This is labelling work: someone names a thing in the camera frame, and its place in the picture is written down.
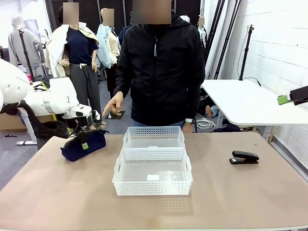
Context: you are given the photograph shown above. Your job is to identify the white coiled cable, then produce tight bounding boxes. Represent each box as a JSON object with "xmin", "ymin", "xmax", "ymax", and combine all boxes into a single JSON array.
[{"xmin": 195, "ymin": 115, "xmax": 217, "ymax": 132}]

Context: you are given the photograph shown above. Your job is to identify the black tripod pole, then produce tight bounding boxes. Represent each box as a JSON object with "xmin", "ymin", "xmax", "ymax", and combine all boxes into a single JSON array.
[{"xmin": 18, "ymin": 29, "xmax": 36, "ymax": 83}]

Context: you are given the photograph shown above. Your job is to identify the person in black jacket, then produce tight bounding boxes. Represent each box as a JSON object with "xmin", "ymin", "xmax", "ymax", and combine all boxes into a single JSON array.
[{"xmin": 113, "ymin": 9, "xmax": 206, "ymax": 128}]

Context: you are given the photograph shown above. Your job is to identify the person's left hand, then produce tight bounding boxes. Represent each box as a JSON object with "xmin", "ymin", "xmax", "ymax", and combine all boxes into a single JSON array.
[{"xmin": 181, "ymin": 121, "xmax": 194, "ymax": 134}]

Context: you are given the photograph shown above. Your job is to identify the person's left forearm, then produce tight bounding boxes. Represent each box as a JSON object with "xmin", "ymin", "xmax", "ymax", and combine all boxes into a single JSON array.
[{"xmin": 186, "ymin": 77, "xmax": 206, "ymax": 121}]

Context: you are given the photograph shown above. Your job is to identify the black cable on white table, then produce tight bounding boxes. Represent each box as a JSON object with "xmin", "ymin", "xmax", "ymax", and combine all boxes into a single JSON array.
[{"xmin": 242, "ymin": 77, "xmax": 262, "ymax": 87}]

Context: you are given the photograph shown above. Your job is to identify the black leaning tripod poles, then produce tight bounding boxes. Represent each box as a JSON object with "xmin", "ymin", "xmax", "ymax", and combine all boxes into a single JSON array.
[{"xmin": 206, "ymin": 0, "xmax": 242, "ymax": 80}]

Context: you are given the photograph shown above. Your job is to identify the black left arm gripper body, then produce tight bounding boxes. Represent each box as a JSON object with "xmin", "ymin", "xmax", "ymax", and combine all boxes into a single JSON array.
[{"xmin": 64, "ymin": 115, "xmax": 97, "ymax": 132}]

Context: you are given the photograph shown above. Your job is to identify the black left arm cable bundle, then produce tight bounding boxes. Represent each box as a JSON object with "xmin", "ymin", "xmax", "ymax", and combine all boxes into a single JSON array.
[{"xmin": 0, "ymin": 100, "xmax": 76, "ymax": 140}]

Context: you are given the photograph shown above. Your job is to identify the black stapler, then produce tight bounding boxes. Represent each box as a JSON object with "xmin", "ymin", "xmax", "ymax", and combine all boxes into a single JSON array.
[{"xmin": 229, "ymin": 150, "xmax": 260, "ymax": 165}]

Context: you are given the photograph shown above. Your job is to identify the mannequin navy shirt cream jacket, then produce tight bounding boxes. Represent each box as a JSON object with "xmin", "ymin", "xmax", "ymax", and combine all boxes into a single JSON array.
[{"xmin": 45, "ymin": 2, "xmax": 108, "ymax": 128}]

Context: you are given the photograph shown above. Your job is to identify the person's right forearm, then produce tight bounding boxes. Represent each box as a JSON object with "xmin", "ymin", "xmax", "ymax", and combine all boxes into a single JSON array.
[{"xmin": 113, "ymin": 57, "xmax": 133, "ymax": 97}]

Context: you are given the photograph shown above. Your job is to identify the black light stand on table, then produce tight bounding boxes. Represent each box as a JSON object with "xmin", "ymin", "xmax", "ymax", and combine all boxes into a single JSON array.
[{"xmin": 238, "ymin": 24, "xmax": 256, "ymax": 81}]

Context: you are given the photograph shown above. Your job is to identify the cardboard box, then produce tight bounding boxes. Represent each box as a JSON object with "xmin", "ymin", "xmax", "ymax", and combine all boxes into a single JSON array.
[{"xmin": 0, "ymin": 112, "xmax": 55, "ymax": 131}]

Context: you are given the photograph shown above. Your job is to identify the navy blue zipper pouch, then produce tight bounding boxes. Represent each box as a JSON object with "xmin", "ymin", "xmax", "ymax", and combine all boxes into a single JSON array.
[{"xmin": 60, "ymin": 129, "xmax": 107, "ymax": 162}]

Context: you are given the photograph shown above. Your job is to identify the white perforated plastic basket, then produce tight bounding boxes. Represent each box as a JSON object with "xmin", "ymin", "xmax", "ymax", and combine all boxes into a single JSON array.
[
  {"xmin": 122, "ymin": 126, "xmax": 186, "ymax": 150},
  {"xmin": 112, "ymin": 147, "xmax": 194, "ymax": 196}
]

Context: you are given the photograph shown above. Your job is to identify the mannequin in light blue jacket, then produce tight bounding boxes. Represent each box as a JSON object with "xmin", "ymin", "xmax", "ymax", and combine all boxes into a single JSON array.
[{"xmin": 95, "ymin": 8, "xmax": 121, "ymax": 99}]

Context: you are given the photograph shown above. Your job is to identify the black mannequin base plate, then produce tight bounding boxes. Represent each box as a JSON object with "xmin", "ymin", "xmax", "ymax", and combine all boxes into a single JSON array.
[{"xmin": 104, "ymin": 110, "xmax": 126, "ymax": 120}]

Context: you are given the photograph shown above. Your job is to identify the person's right hand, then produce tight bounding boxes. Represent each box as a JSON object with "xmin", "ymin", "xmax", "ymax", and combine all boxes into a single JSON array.
[{"xmin": 102, "ymin": 91, "xmax": 125, "ymax": 118}]

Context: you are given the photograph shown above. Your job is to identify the white side table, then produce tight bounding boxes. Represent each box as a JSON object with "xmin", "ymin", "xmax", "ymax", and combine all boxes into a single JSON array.
[{"xmin": 201, "ymin": 78, "xmax": 308, "ymax": 142}]

